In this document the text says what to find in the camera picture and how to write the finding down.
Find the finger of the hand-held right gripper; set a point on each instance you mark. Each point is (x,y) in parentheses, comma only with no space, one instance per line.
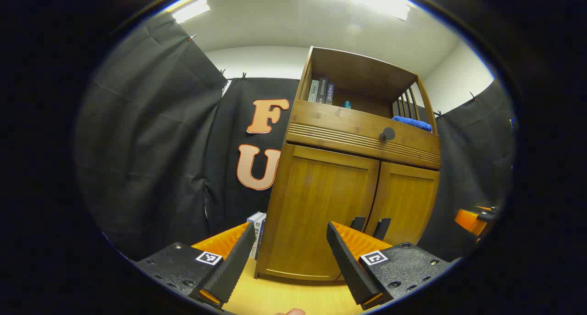
(470,221)

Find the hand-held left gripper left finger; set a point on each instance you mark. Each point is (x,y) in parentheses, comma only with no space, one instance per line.
(229,269)

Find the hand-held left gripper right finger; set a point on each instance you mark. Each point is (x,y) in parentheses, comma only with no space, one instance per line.
(351,269)

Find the wooden double-door shoe cabinet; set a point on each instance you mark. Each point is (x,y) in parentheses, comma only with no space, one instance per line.
(353,72)

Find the white and blue box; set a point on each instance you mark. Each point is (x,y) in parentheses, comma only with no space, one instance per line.
(257,228)

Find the blue towel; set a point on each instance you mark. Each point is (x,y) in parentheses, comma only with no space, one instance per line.
(412,123)

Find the wooden drawer with black knob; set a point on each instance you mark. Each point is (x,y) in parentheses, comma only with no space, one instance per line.
(330,118)

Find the black backdrop cloth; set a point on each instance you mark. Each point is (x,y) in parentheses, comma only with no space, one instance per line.
(137,145)

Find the dark blue book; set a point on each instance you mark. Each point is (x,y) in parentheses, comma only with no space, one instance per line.
(329,95)

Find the black book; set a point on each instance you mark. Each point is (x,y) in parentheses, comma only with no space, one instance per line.
(323,91)

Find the small ceiling light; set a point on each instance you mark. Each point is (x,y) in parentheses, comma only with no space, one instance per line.
(190,10)

